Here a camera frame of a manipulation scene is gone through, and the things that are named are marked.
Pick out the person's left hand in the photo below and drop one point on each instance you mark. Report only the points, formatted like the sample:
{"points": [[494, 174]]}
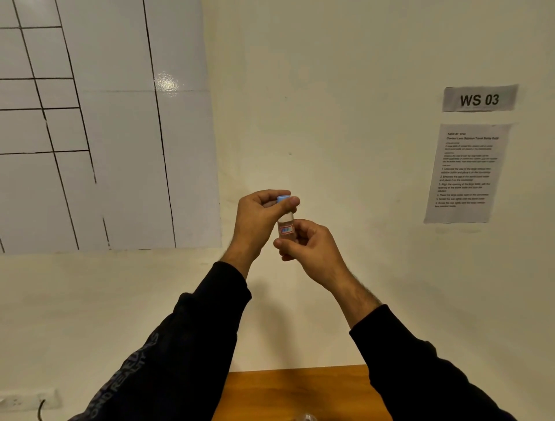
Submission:
{"points": [[251, 221]]}

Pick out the person's right thumb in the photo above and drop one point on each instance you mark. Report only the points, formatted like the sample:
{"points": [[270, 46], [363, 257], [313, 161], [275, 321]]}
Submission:
{"points": [[288, 246]]}

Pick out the person's left thumb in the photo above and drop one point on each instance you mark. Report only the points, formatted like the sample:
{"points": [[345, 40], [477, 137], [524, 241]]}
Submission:
{"points": [[290, 205]]}

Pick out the white wall power outlet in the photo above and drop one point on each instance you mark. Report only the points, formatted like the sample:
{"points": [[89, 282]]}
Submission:
{"points": [[21, 401]]}

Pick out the person's right hand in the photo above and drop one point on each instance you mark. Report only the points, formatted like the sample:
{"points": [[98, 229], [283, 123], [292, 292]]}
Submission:
{"points": [[318, 253]]}

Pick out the white gridded wall panel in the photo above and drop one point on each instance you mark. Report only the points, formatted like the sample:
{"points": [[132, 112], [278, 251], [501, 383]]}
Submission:
{"points": [[108, 130]]}

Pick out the blue bottle cap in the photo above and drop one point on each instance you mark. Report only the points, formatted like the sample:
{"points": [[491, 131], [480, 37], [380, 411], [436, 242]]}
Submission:
{"points": [[282, 199]]}

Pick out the grey paper label sign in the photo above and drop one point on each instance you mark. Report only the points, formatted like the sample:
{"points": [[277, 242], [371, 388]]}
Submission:
{"points": [[479, 99]]}

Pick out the person's right forearm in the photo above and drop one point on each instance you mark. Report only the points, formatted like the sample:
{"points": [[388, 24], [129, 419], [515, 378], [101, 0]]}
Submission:
{"points": [[412, 368]]}

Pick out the printed paper instruction sheet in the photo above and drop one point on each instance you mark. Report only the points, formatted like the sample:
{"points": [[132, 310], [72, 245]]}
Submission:
{"points": [[467, 173]]}

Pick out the small clear travel bottle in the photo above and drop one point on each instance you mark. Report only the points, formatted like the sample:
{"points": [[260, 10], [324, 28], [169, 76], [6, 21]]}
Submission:
{"points": [[286, 227]]}

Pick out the person's left forearm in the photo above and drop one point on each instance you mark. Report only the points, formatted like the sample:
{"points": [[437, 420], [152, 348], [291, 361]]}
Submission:
{"points": [[190, 338]]}

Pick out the clear plastic bottle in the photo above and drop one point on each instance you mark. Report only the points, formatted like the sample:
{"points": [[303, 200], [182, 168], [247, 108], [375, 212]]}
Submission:
{"points": [[307, 417]]}

